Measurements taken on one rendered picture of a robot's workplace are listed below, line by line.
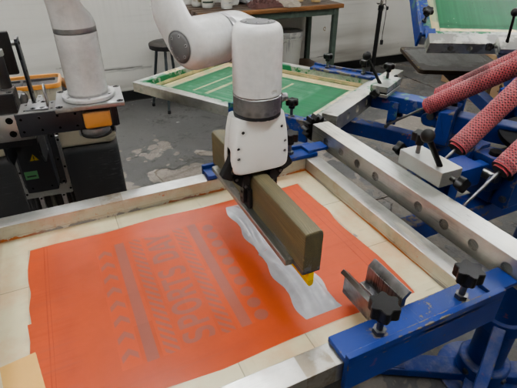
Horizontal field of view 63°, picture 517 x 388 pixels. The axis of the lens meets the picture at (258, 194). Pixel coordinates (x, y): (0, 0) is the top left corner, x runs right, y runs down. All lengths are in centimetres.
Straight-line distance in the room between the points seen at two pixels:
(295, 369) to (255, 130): 35
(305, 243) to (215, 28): 33
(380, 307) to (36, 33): 412
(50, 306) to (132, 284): 14
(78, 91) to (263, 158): 57
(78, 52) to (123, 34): 341
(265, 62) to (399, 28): 546
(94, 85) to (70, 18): 15
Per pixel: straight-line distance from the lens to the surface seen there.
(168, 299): 76
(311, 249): 60
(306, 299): 74
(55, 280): 86
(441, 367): 191
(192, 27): 64
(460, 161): 108
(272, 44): 62
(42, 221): 98
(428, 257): 83
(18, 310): 83
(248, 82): 63
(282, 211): 63
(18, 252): 96
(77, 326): 76
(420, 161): 96
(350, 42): 560
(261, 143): 68
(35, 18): 442
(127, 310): 76
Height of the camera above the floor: 149
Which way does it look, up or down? 32 degrees down
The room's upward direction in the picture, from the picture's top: straight up
